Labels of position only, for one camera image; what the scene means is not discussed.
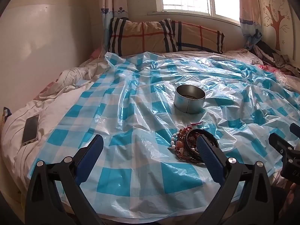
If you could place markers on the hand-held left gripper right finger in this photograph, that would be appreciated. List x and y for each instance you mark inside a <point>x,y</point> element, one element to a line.
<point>208,154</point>

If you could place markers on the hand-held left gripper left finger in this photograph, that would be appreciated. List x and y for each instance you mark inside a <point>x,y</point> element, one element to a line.
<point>92,150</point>

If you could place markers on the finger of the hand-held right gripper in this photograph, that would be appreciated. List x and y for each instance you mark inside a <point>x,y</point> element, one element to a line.
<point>277,143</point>
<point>295,128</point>

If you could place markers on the black bangle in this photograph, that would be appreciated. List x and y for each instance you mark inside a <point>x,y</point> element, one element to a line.
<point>214,140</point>

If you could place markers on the round metal tin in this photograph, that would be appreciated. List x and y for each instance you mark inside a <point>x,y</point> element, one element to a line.
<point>187,104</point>

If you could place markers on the person's right hand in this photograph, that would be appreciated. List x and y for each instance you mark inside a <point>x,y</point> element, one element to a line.
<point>293,196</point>

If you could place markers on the grey smartphone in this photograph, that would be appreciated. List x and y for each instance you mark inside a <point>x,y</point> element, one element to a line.
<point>30,129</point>

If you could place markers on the red patterned plastic bag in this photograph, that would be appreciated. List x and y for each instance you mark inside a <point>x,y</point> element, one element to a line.
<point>267,68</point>

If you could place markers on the blue checkered plastic sheet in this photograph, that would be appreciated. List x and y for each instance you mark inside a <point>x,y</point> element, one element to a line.
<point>140,103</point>

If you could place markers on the pile of dark clothes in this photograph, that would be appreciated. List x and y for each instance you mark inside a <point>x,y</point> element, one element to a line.
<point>269,54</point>

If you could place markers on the pink cloth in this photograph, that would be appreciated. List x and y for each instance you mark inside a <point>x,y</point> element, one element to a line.
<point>96,52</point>

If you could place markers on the white curved headboard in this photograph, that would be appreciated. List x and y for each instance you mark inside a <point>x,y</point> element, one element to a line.
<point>46,46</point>

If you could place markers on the plaid pillow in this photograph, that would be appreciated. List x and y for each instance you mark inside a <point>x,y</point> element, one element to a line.
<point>199,38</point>
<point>138,37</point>

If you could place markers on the patterned curtain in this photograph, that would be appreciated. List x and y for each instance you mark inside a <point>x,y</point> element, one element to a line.
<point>112,2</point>
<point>249,16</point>

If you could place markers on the brown tree wall decal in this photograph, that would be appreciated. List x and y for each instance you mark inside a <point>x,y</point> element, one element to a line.
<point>277,25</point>

